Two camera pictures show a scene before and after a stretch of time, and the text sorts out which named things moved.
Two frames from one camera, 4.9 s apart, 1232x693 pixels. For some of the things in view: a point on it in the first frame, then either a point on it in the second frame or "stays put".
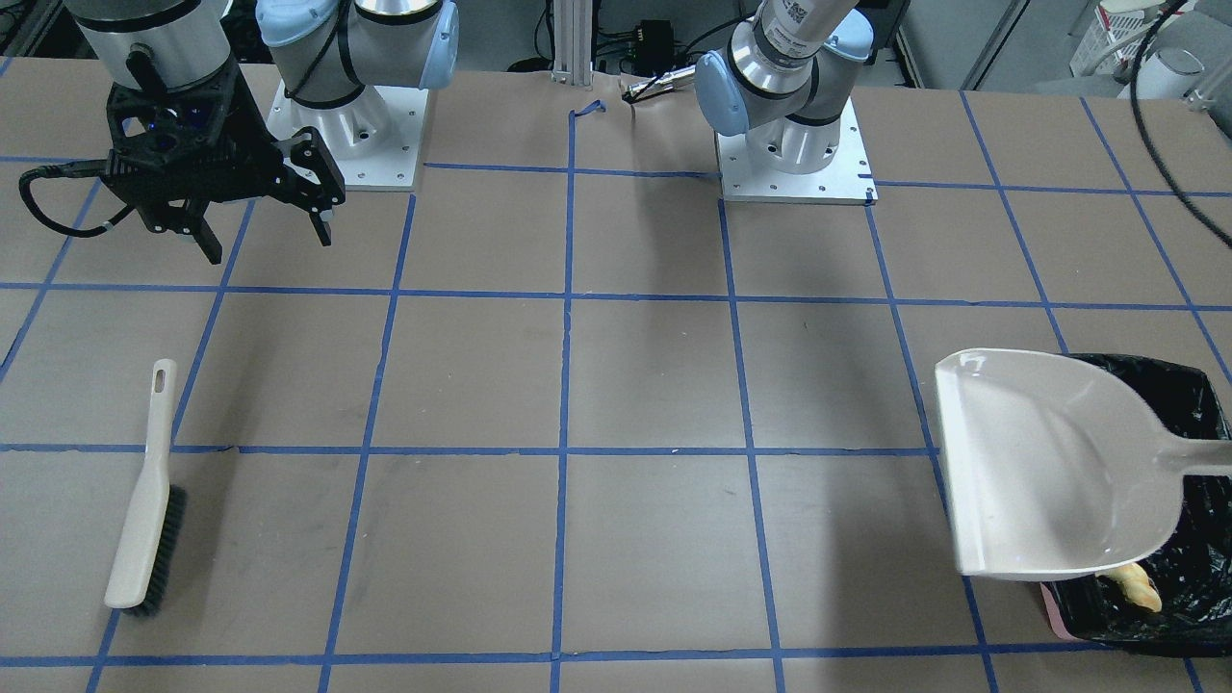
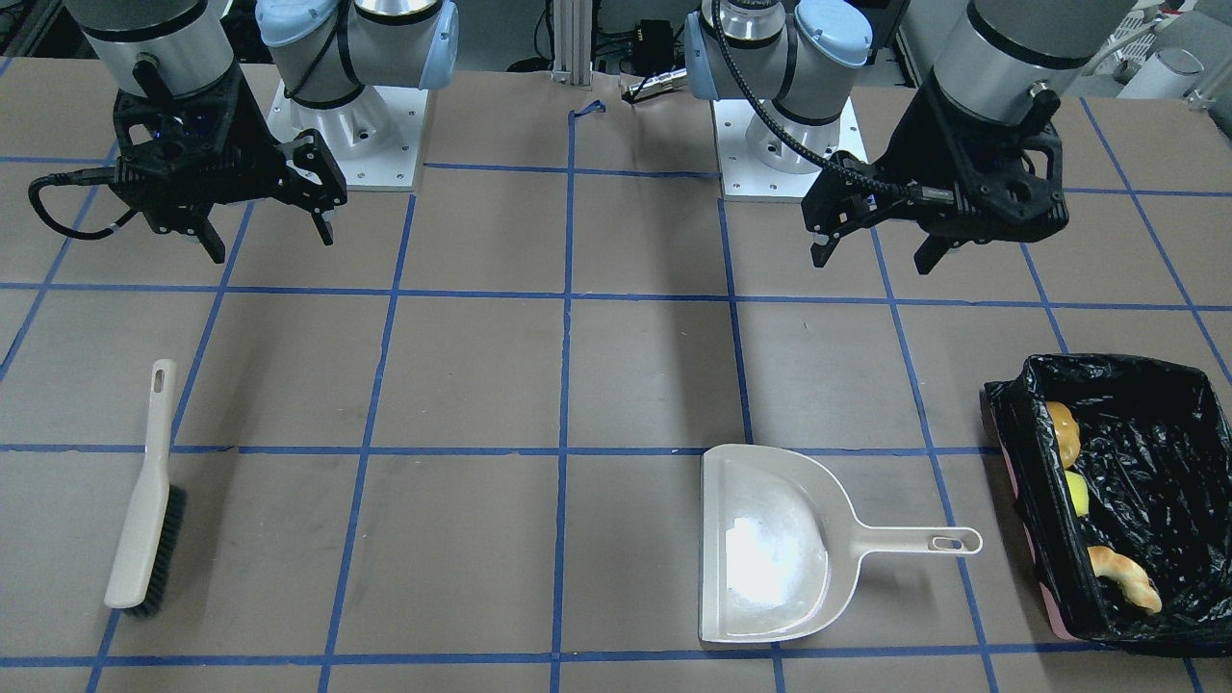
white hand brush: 146,561 stays put
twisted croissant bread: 1138,586 stays put
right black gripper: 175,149 stays put
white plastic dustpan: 1054,467 to 781,545
